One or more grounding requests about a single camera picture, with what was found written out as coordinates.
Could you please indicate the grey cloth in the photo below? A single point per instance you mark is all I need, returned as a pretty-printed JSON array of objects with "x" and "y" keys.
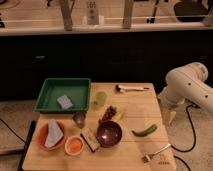
[{"x": 54, "y": 135}]

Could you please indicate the silver fork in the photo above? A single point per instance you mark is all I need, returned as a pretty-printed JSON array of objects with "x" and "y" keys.
[{"x": 148, "y": 157}]

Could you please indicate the wooden post right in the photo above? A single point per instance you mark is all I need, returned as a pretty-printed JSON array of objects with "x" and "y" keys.
[{"x": 127, "y": 15}]

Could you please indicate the dark purple bowl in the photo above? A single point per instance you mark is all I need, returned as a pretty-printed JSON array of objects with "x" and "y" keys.
[{"x": 109, "y": 134}]

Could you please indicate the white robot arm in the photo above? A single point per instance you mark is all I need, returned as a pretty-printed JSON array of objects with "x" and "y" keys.
[{"x": 185, "y": 83}]

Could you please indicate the translucent green plastic cup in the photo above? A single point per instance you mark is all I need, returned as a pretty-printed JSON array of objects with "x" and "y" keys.
[{"x": 101, "y": 98}]

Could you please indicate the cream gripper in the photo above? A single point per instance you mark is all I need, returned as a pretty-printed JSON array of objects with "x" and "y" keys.
[{"x": 168, "y": 115}]

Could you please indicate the wooden post left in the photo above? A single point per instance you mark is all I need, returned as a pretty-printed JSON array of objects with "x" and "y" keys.
[{"x": 66, "y": 14}]

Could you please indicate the small metal cup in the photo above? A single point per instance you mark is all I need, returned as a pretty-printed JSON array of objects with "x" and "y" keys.
[{"x": 79, "y": 119}]

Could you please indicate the green plastic tray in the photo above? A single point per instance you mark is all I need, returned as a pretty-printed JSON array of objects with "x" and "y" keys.
[{"x": 77, "y": 89}]

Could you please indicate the yellow banana piece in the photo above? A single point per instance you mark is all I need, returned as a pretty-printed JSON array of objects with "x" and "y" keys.
[{"x": 119, "y": 116}]

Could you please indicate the orange bowl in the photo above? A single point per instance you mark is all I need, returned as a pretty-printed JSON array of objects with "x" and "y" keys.
[{"x": 42, "y": 135}]

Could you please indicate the wooden block eraser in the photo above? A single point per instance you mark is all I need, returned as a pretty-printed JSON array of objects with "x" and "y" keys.
[{"x": 90, "y": 139}]

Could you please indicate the wooden post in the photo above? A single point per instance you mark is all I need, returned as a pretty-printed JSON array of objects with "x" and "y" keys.
[
  {"x": 127, "y": 15},
  {"x": 66, "y": 14}
]

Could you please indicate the small white orange cup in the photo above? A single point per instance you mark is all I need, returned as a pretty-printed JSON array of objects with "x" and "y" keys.
[{"x": 74, "y": 145}]

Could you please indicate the bunch of dark grapes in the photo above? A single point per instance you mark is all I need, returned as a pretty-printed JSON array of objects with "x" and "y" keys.
[{"x": 109, "y": 113}]

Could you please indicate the grey sponge in tray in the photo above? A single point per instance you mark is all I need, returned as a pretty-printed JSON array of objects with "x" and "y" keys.
[{"x": 64, "y": 102}]

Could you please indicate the green pepper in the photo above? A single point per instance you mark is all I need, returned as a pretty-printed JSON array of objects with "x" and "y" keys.
[{"x": 145, "y": 132}]

